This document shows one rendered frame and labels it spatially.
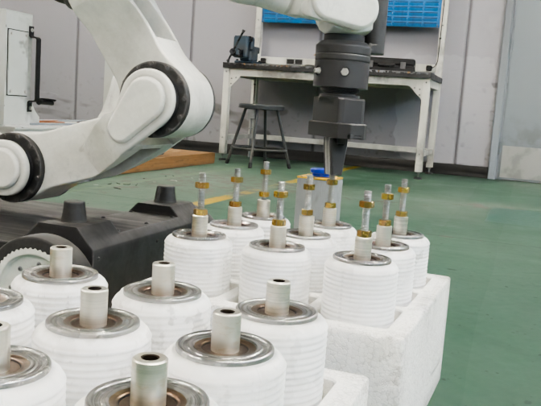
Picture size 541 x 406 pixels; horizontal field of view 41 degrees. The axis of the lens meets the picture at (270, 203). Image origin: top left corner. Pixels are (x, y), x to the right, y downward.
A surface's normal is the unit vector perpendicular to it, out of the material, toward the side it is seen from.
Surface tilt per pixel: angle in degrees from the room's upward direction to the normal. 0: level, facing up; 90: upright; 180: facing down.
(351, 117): 90
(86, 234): 45
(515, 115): 90
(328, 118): 90
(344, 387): 0
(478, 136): 90
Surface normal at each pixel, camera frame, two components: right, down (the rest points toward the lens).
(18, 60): 0.94, 0.11
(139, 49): -0.33, 0.10
